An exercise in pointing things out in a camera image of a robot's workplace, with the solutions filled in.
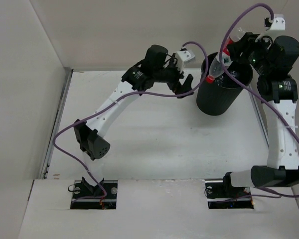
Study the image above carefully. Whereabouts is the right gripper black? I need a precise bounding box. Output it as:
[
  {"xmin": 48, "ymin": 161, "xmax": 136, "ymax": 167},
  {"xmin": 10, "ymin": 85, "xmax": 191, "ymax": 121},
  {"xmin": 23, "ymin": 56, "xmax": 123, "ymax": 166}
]
[{"xmin": 227, "ymin": 32, "xmax": 273, "ymax": 77}]

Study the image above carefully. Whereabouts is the red label water bottle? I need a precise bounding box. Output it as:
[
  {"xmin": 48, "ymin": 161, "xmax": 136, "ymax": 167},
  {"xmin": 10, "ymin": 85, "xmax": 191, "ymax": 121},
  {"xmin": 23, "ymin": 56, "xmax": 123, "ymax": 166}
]
[{"xmin": 206, "ymin": 27, "xmax": 245, "ymax": 84}]

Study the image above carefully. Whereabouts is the clear crushed plastic bottle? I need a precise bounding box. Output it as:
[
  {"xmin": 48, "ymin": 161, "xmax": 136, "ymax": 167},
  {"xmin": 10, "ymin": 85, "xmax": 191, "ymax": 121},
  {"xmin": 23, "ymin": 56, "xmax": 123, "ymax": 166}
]
[{"xmin": 228, "ymin": 70, "xmax": 241, "ymax": 80}]

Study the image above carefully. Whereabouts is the blue label water bottle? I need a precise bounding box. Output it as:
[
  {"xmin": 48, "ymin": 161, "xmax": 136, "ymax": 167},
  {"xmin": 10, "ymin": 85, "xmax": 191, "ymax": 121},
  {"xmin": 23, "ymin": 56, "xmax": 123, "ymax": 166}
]
[{"xmin": 214, "ymin": 76, "xmax": 227, "ymax": 87}]

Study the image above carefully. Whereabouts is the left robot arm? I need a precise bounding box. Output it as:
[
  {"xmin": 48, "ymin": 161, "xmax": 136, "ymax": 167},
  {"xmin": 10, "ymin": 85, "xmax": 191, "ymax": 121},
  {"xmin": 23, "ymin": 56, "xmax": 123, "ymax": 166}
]
[{"xmin": 74, "ymin": 45, "xmax": 195, "ymax": 164}]

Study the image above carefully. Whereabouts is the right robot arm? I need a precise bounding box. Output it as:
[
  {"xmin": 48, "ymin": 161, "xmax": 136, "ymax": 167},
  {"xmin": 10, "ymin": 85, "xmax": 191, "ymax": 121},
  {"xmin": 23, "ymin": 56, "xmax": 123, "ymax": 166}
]
[{"xmin": 221, "ymin": 32, "xmax": 299, "ymax": 197}]

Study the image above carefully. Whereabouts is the black ribbed plastic bin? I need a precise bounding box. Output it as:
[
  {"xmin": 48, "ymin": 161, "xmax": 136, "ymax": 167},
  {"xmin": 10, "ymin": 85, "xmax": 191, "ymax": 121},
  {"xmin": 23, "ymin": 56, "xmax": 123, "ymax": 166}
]
[{"xmin": 196, "ymin": 62, "xmax": 253, "ymax": 116}]

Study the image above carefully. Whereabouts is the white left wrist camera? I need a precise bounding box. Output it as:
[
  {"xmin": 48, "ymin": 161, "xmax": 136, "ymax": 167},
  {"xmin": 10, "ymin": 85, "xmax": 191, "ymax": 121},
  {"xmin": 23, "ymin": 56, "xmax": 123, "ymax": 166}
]
[{"xmin": 175, "ymin": 49, "xmax": 195, "ymax": 72}]

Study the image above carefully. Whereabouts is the aluminium table edge rail right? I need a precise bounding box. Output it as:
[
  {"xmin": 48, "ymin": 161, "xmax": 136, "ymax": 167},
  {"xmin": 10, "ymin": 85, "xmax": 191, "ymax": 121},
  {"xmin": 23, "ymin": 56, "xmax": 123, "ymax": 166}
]
[{"xmin": 249, "ymin": 93, "xmax": 269, "ymax": 147}]

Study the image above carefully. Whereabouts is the aluminium table edge rail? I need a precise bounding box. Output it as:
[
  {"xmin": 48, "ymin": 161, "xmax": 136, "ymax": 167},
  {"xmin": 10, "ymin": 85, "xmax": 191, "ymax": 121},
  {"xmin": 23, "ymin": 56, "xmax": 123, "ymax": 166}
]
[
  {"xmin": 249, "ymin": 93, "xmax": 269, "ymax": 147},
  {"xmin": 38, "ymin": 67, "xmax": 73, "ymax": 179}
]

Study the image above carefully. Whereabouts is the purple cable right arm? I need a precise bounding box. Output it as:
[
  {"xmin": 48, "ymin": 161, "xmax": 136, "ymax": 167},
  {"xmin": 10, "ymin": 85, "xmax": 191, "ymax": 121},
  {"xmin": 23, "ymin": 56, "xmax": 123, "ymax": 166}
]
[{"xmin": 220, "ymin": 2, "xmax": 299, "ymax": 199}]

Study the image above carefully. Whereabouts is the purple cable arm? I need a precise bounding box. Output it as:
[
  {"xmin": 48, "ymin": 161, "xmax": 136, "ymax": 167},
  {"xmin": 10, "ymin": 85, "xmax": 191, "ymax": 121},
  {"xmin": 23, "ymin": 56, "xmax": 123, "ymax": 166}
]
[
  {"xmin": 220, "ymin": 2, "xmax": 299, "ymax": 199},
  {"xmin": 52, "ymin": 41, "xmax": 210, "ymax": 200}
]

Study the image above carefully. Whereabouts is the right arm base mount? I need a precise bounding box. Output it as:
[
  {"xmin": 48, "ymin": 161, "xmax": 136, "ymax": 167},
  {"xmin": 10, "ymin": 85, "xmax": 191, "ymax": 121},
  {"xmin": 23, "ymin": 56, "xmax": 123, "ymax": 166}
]
[{"xmin": 204, "ymin": 179, "xmax": 254, "ymax": 210}]

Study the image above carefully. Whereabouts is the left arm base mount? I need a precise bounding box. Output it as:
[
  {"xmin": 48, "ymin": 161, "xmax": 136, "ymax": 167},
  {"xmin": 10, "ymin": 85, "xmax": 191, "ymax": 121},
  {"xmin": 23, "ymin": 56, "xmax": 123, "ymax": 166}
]
[{"xmin": 68, "ymin": 180, "xmax": 118, "ymax": 210}]

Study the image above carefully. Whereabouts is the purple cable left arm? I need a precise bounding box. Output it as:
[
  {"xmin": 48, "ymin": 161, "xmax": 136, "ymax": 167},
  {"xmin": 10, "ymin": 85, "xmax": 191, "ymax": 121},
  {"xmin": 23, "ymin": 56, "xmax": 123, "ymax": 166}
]
[{"xmin": 52, "ymin": 41, "xmax": 210, "ymax": 200}]

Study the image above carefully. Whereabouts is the aluminium table edge rail left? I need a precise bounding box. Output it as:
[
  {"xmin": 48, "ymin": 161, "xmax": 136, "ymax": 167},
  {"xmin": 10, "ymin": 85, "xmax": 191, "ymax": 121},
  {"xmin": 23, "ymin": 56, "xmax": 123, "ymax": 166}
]
[{"xmin": 38, "ymin": 67, "xmax": 73, "ymax": 179}]

